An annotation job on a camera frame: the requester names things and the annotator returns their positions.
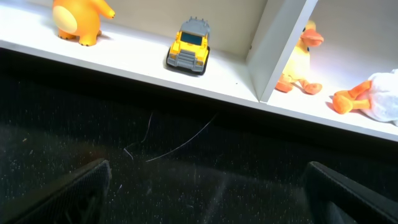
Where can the yellow rubber duck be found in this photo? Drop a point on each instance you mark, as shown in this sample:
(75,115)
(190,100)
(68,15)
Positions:
(81,18)

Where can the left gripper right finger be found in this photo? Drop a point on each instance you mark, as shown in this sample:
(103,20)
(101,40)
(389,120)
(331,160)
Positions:
(348,199)

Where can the grey and yellow toy truck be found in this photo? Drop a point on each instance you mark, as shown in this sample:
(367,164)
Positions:
(189,46)

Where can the white shelf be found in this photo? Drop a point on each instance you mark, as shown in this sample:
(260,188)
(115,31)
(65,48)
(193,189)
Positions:
(140,53)

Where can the white plush duck yellow hat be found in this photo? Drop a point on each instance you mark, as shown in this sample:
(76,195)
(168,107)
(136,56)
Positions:
(382,96)

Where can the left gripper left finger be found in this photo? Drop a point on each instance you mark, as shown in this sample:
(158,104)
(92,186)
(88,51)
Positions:
(71,199)

